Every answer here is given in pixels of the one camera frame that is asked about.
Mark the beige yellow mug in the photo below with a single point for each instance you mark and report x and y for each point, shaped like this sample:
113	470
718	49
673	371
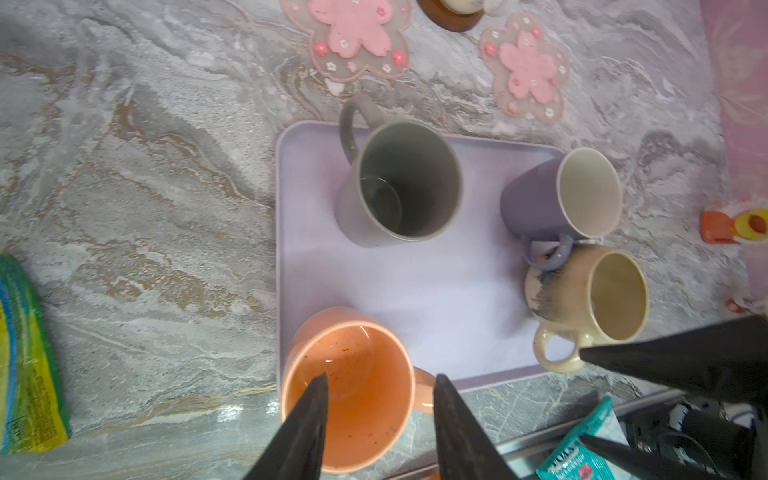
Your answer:
599	296

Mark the peach orange mug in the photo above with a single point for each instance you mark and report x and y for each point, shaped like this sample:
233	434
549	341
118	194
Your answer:
373	385

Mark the white mug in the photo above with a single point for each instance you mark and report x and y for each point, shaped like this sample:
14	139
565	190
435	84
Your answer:
490	7

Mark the green snack packet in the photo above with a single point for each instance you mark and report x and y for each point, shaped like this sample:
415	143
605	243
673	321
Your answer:
34	416

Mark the grey mug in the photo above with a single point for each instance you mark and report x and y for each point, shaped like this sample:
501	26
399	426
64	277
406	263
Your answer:
406	182

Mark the brown wooden round coaster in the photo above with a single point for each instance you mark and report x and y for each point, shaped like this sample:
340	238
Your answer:
446	19

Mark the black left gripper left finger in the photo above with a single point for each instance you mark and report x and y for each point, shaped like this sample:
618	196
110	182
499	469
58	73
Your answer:
296	451

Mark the teal snack bag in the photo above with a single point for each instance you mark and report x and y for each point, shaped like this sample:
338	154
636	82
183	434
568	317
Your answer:
572	460

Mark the lavender silicone tray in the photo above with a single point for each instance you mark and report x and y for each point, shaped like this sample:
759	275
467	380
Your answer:
456	301

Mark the pink flower silicone coaster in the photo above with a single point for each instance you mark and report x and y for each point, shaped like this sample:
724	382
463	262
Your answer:
529	71

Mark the lavender mug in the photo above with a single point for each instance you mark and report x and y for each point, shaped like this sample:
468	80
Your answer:
559	202

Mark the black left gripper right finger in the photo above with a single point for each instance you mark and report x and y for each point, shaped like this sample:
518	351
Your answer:
464	450

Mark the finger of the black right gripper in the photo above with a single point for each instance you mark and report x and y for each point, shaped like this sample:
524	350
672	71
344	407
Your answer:
725	361
641	464

